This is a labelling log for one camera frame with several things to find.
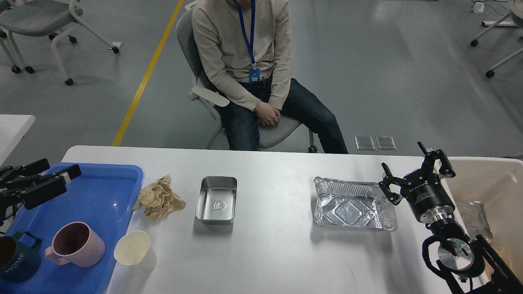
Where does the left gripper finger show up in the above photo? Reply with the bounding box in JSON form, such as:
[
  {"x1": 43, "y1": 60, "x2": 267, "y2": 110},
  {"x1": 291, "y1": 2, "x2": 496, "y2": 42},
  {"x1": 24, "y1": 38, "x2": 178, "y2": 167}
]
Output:
[
  {"x1": 0, "y1": 164, "x2": 82, "y2": 210},
  {"x1": 0, "y1": 158, "x2": 50, "y2": 186}
]

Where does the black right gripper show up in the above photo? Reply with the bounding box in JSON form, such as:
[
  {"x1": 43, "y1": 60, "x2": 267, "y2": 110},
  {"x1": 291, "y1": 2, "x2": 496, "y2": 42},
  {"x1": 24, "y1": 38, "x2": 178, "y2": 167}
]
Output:
[{"x1": 378, "y1": 141, "x2": 456, "y2": 223}]

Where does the pink ribbed mug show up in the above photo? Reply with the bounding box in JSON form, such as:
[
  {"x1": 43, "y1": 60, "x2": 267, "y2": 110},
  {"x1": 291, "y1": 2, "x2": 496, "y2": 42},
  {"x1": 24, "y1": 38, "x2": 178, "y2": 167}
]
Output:
[{"x1": 44, "y1": 221, "x2": 106, "y2": 268}]

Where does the stainless steel rectangular container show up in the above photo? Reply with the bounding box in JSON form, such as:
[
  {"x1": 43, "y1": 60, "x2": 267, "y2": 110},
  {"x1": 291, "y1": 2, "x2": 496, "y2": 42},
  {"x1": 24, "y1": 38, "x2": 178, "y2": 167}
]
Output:
[{"x1": 195, "y1": 176, "x2": 237, "y2": 225}]

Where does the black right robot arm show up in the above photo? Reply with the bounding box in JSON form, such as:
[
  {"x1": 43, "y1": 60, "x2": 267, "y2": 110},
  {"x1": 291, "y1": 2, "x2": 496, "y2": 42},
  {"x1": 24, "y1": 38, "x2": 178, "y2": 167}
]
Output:
[{"x1": 378, "y1": 142, "x2": 523, "y2": 294}]

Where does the white side table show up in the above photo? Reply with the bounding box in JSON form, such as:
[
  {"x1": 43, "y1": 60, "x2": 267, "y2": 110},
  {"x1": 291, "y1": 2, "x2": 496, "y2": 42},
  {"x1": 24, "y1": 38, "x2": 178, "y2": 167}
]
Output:
[{"x1": 0, "y1": 115, "x2": 36, "y2": 164}]

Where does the right metal floor plate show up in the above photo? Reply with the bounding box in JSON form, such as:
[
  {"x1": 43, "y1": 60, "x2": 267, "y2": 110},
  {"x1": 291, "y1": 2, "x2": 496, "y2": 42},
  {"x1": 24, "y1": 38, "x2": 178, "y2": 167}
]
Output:
[{"x1": 376, "y1": 136, "x2": 397, "y2": 150}]

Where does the metal floor plate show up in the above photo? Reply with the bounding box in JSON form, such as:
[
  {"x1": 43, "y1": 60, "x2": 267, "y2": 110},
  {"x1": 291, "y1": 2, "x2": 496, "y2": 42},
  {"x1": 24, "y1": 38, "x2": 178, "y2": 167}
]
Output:
[
  {"x1": 355, "y1": 136, "x2": 375, "y2": 151},
  {"x1": 376, "y1": 136, "x2": 397, "y2": 150}
]

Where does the clear plastic bag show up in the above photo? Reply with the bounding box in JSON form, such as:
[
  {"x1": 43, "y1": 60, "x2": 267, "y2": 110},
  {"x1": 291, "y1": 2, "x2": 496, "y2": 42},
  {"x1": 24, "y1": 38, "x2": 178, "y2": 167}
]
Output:
[{"x1": 456, "y1": 200, "x2": 493, "y2": 243}]

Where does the blue plastic tray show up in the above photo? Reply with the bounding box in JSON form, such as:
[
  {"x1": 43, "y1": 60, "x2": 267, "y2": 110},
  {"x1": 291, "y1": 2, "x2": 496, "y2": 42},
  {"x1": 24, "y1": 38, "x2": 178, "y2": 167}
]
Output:
[{"x1": 0, "y1": 163, "x2": 143, "y2": 294}]

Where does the left metal floor plate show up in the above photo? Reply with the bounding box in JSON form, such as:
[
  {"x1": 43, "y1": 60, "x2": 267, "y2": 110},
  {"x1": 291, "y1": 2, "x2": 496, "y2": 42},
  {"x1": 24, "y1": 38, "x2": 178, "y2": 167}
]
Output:
[{"x1": 355, "y1": 136, "x2": 375, "y2": 151}]

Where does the dark blue HOME mug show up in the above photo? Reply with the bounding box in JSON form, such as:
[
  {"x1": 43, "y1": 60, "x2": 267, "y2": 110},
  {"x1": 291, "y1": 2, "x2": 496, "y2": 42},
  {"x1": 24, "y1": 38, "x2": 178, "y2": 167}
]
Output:
[{"x1": 0, "y1": 229, "x2": 42, "y2": 283}]

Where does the beige plastic bin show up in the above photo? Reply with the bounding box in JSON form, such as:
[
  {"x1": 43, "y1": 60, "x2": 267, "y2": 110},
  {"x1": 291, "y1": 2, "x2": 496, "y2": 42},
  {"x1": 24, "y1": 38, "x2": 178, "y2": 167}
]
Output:
[{"x1": 443, "y1": 157, "x2": 523, "y2": 279}]

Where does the aluminium foil tray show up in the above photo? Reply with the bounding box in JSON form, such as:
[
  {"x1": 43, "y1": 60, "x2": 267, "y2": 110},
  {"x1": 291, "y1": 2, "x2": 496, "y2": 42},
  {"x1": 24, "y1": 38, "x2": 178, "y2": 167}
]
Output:
[{"x1": 313, "y1": 176, "x2": 398, "y2": 232}]

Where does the brown paper in bin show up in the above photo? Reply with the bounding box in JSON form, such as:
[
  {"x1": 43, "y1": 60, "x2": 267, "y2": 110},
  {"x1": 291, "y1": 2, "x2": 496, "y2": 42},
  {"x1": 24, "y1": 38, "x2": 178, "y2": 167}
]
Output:
[{"x1": 492, "y1": 245, "x2": 517, "y2": 275}]

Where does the white paper cup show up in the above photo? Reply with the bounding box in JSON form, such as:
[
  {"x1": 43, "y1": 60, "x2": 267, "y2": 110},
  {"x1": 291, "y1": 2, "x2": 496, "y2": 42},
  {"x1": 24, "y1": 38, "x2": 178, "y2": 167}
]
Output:
[{"x1": 113, "y1": 230, "x2": 157, "y2": 272}]

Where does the crumpled brown paper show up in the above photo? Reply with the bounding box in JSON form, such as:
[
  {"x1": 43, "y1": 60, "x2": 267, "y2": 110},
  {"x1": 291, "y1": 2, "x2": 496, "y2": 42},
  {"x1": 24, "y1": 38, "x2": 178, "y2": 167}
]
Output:
[{"x1": 132, "y1": 175, "x2": 186, "y2": 221}]

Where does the grey office chair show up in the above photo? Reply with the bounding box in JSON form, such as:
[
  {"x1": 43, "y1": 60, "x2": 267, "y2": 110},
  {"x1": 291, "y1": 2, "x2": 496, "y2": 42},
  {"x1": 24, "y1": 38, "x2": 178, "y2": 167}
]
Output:
[{"x1": 176, "y1": 2, "x2": 302, "y2": 149}]

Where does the grey chair top left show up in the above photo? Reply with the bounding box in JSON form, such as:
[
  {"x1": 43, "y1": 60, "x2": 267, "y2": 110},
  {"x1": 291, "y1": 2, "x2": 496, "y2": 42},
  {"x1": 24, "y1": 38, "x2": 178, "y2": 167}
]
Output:
[{"x1": 0, "y1": 0, "x2": 120, "y2": 86}]

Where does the chair legs top right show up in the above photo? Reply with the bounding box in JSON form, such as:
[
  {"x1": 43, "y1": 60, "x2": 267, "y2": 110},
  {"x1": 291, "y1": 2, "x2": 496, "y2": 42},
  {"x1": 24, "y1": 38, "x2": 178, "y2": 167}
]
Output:
[{"x1": 469, "y1": 0, "x2": 523, "y2": 79}]

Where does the seated person beige sweater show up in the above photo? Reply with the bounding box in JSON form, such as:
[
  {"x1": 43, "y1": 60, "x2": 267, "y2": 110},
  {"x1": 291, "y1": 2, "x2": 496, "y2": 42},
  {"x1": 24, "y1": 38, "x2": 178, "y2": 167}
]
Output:
[{"x1": 191, "y1": 0, "x2": 348, "y2": 154}]

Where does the black cables left edge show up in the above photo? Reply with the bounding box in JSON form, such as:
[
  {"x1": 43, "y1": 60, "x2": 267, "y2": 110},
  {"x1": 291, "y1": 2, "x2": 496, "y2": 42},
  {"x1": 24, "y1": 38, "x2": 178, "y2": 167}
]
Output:
[{"x1": 0, "y1": 202, "x2": 19, "y2": 229}]

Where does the blue lanyard badge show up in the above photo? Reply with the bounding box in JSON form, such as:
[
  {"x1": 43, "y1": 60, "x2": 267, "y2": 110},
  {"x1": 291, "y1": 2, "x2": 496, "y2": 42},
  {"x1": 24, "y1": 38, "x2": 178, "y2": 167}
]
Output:
[{"x1": 234, "y1": 0, "x2": 261, "y2": 83}]

